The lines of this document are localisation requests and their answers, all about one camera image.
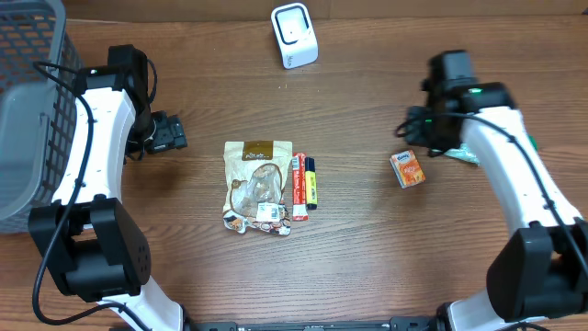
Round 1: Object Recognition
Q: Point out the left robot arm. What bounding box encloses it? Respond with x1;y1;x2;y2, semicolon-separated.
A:
28;44;194;330

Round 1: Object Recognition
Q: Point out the grey plastic mesh basket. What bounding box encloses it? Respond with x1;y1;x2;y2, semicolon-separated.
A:
1;0;83;234

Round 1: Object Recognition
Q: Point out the orange tissue pack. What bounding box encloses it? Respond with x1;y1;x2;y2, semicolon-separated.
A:
390;150;425;188

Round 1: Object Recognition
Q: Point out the red snack stick packet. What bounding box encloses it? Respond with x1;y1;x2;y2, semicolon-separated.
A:
292;153;309;222

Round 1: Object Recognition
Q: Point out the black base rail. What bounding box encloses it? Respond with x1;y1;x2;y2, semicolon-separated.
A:
185;316;451;331

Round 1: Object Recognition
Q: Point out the teal tissue pack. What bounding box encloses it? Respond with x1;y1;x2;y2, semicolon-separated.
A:
444;143;480;166

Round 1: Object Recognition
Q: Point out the brown snack pouch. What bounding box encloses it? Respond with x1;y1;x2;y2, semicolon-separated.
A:
222;141;293;236

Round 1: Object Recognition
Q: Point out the instant noodle cup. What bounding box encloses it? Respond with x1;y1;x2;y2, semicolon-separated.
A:
528;135;538;151

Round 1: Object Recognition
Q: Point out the white barcode scanner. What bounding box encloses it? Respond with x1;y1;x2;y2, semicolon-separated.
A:
270;2;319;70

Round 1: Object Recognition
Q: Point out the yellow highlighter marker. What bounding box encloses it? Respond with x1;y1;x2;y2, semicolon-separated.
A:
305;157;318;210

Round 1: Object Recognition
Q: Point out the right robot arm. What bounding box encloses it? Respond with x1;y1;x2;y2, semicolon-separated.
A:
395;50;587;330

